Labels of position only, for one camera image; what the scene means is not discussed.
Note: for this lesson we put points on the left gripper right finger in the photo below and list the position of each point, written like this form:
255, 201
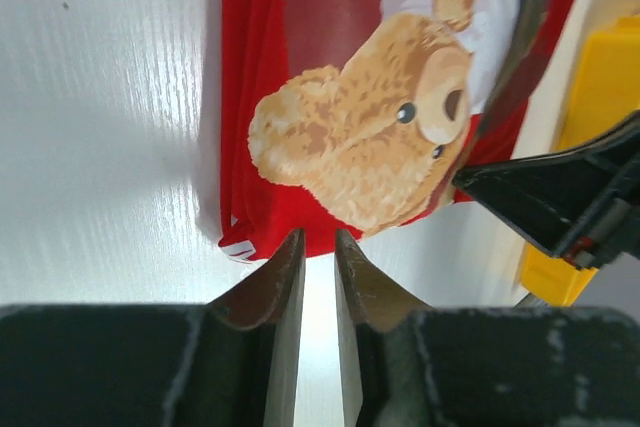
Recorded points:
404, 363

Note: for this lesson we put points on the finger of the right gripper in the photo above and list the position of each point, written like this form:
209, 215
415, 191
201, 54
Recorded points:
540, 202

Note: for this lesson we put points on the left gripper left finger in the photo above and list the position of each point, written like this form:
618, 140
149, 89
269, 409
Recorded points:
231, 362

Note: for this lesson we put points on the red t shirt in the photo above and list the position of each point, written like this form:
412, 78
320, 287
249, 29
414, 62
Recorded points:
356, 114

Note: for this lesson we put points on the yellow plastic tray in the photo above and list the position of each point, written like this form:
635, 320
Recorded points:
604, 93

